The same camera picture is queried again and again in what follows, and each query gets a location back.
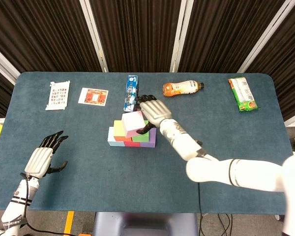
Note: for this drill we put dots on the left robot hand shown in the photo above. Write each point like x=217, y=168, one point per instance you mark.
x=39, y=162

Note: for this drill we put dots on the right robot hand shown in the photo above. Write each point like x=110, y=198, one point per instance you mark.
x=153, y=110

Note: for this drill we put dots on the pink cube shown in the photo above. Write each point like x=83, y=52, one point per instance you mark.
x=132, y=123

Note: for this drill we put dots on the green cube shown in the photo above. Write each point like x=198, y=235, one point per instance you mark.
x=141, y=138

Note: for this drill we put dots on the purple cube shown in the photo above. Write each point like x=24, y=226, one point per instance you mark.
x=151, y=141

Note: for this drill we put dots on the red tan cube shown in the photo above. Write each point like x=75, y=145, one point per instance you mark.
x=132, y=144

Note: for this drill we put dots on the orange yellow cube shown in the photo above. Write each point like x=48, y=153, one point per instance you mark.
x=119, y=131

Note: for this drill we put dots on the light blue cube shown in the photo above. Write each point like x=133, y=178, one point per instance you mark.
x=111, y=141

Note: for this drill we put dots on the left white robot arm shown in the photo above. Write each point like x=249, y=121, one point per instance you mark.
x=17, y=209

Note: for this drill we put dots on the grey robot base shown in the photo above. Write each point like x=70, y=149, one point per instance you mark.
x=145, y=225

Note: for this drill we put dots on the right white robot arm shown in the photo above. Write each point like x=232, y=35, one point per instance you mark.
x=236, y=169

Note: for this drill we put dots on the blue biscuit box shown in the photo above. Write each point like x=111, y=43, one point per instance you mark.
x=131, y=88

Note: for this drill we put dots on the orange drink bottle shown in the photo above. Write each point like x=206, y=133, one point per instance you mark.
x=179, y=89

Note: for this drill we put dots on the red and white card packet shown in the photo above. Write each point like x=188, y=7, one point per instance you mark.
x=93, y=97

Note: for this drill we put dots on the blue felt table cover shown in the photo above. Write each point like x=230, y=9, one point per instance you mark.
x=100, y=184

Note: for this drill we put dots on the white sticker sheet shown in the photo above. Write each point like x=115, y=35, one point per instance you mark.
x=58, y=96

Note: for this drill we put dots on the dark brown curtain panel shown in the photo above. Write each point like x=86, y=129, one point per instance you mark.
x=285, y=73
x=137, y=34
x=39, y=32
x=218, y=32
x=0, y=98

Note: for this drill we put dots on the green snack bag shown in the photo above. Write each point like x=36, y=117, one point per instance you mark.
x=244, y=94

